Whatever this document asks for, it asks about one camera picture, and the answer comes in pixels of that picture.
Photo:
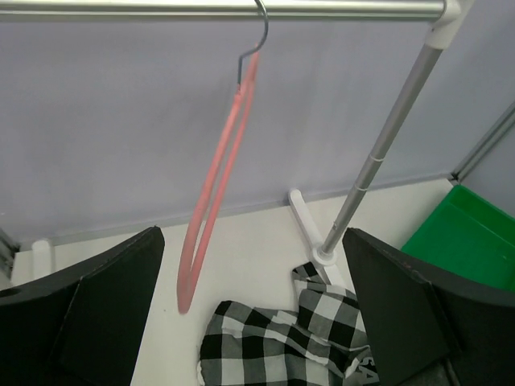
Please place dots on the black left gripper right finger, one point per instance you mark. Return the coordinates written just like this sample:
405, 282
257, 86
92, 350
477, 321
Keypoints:
428, 326

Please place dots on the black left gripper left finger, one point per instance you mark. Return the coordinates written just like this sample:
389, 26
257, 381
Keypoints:
82, 325

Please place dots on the black white checked shirt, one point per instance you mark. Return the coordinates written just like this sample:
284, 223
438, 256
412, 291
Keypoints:
323, 342

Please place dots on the pink clothes hanger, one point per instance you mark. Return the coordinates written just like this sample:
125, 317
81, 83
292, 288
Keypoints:
201, 225

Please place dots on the green plastic tray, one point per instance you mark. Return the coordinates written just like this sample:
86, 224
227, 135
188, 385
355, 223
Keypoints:
468, 236

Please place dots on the silver white clothes rack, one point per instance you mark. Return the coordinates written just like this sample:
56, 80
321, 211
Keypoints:
445, 18

